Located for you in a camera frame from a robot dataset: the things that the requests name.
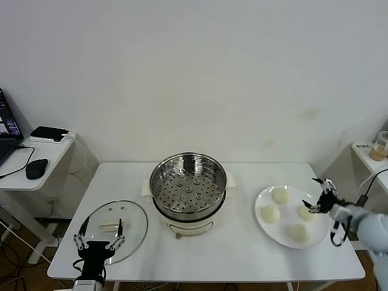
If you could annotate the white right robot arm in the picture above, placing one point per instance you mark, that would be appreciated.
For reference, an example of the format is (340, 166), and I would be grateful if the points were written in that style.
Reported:
(371, 232)

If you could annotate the perforated steel steamer basket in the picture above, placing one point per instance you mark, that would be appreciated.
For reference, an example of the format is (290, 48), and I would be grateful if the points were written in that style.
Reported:
(188, 168)

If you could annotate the flat white box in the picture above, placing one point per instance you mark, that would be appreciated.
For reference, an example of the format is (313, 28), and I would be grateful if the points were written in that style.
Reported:
(67, 139)

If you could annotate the black computer mouse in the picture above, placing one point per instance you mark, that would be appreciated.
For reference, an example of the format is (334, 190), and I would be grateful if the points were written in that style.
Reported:
(36, 168)

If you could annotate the clear plastic drink cup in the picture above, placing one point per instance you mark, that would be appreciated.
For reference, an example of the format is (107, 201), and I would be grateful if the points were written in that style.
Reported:
(379, 151)

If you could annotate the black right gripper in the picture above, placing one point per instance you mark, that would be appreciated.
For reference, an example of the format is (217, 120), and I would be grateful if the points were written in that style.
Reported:
(326, 202)

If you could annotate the white side table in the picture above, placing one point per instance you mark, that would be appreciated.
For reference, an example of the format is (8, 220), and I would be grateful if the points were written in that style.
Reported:
(57, 157)
(376, 165)

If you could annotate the white steamed baozi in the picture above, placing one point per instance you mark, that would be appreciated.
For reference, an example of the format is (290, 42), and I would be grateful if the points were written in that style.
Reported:
(306, 214)
(270, 214)
(299, 233)
(281, 195)

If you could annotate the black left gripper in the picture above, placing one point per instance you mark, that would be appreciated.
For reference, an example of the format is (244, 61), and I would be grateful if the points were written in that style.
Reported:
(94, 253)

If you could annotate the black laptop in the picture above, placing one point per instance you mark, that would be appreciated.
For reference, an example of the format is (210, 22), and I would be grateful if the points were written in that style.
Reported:
(6, 127)

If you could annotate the white round plate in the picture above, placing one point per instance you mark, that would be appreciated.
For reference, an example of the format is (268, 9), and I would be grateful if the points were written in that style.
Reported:
(288, 213)

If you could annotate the black smartphone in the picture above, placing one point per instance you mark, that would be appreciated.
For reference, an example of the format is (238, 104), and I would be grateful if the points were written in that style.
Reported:
(48, 132)

